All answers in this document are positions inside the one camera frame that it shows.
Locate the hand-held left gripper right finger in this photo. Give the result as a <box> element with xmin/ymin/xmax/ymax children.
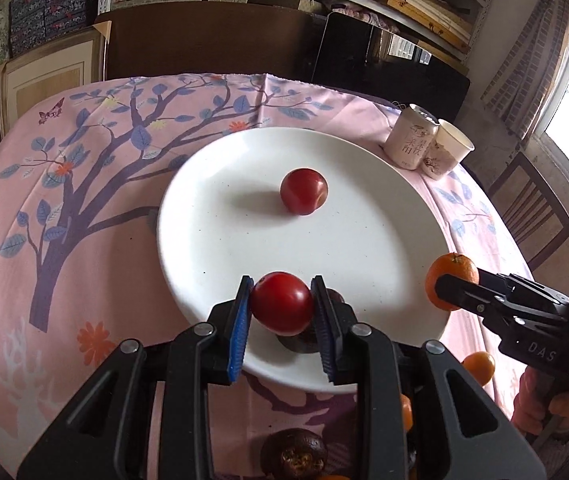
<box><xmin>310</xmin><ymin>275</ymin><xmax>537</xmax><ymax>480</ymax></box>

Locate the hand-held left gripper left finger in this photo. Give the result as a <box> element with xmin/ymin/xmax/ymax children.
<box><xmin>17</xmin><ymin>274</ymin><xmax>255</xmax><ymax>480</ymax></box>

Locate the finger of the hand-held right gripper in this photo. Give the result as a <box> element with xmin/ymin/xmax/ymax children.
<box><xmin>435</xmin><ymin>271</ymin><xmax>504</xmax><ymax>315</ymax></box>

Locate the red plum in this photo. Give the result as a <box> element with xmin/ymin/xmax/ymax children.
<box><xmin>279</xmin><ymin>167</ymin><xmax>329</xmax><ymax>217</ymax></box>
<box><xmin>249</xmin><ymin>271</ymin><xmax>315</xmax><ymax>337</ymax></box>

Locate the white plate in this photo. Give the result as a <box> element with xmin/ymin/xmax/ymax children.
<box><xmin>157</xmin><ymin>127</ymin><xmax>457</xmax><ymax>393</ymax></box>

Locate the person's right hand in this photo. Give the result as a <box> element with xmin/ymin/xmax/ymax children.
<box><xmin>511</xmin><ymin>365</ymin><xmax>569</xmax><ymax>436</ymax></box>

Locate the wooden chair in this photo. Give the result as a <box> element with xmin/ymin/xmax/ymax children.
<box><xmin>487</xmin><ymin>152</ymin><xmax>569</xmax><ymax>273</ymax></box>

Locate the pink printed tablecloth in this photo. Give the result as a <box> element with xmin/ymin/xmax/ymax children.
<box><xmin>0</xmin><ymin>74</ymin><xmax>537</xmax><ymax>480</ymax></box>

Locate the white paper cup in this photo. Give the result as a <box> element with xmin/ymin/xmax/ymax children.
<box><xmin>423</xmin><ymin>119</ymin><xmax>475</xmax><ymax>182</ymax></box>

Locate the white drink can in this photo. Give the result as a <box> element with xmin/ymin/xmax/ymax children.
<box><xmin>383</xmin><ymin>104</ymin><xmax>439</xmax><ymax>170</ymax></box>

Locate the black cabinet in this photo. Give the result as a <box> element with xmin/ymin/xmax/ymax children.
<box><xmin>311</xmin><ymin>10</ymin><xmax>470</xmax><ymax>126</ymax></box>

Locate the brown wooden board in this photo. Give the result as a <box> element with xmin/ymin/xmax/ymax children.
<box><xmin>94</xmin><ymin>2</ymin><xmax>325</xmax><ymax>81</ymax></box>

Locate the pink cloth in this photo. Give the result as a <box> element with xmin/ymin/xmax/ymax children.
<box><xmin>331</xmin><ymin>4</ymin><xmax>395</xmax><ymax>28</ymax></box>

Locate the stack of blue patterned boxes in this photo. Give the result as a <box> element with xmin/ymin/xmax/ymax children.
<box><xmin>8</xmin><ymin>0</ymin><xmax>90</xmax><ymax>56</ymax></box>

